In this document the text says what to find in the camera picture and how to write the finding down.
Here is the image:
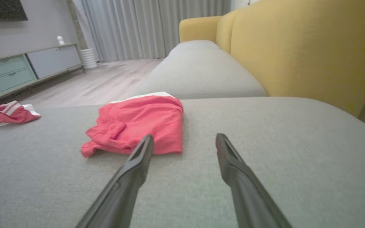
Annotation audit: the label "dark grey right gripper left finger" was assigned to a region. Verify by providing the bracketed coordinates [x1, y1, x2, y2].
[75, 134, 154, 228]

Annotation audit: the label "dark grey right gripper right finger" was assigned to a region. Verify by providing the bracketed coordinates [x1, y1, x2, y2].
[215, 133, 292, 228]

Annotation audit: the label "red shorts with white trim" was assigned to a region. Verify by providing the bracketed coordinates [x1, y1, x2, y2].
[81, 92, 184, 158]

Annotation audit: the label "red basketball jersey white sleeves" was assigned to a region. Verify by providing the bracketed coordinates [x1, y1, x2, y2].
[0, 101, 41, 135]

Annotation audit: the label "large grey sofa seat cushion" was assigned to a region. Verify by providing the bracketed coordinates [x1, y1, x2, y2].
[0, 97, 365, 228]

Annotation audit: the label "small grey sofa seat cushion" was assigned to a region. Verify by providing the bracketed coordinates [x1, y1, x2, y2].
[132, 40, 267, 99]

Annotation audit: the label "white ribbed cylindrical bin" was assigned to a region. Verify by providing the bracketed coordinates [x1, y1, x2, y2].
[80, 48, 98, 69]

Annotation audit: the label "grey cabinet door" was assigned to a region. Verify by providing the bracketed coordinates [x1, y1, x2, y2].
[27, 45, 82, 79]

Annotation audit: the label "low grey TV cabinet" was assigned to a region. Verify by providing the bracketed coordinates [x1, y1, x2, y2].
[0, 43, 85, 106]

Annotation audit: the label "mint green cabinet drawer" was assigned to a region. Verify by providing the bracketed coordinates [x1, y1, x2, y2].
[0, 54, 28, 78]
[0, 67, 37, 92]

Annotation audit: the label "yellow sofa backrest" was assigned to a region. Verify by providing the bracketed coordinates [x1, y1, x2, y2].
[216, 0, 365, 117]

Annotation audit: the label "grey pleated curtain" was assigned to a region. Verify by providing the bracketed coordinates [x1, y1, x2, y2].
[73, 0, 232, 62]

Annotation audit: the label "yellow sofa armrest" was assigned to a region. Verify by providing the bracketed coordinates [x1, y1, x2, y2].
[179, 16, 222, 43]

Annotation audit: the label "black wall television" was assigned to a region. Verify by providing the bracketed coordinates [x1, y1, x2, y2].
[0, 0, 28, 22]

